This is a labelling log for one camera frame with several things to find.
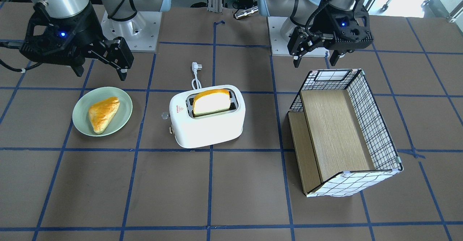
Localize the black gripper, viewer right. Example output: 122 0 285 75
287 0 374 68

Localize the light green plate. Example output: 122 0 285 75
72 86 133 137

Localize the silver robot arm, viewer right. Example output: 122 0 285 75
258 0 374 68

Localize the silver metal cylinder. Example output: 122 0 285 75
233 6 259 20

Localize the white toaster power cable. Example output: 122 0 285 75
190 62 203 90

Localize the toast slice in toaster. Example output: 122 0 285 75
192 89 231 116

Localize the triangular golden bread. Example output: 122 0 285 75
88 96 120 134

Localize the black gripper, viewer left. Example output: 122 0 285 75
19 3 134 81

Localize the white toaster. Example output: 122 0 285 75
169 85 246 149

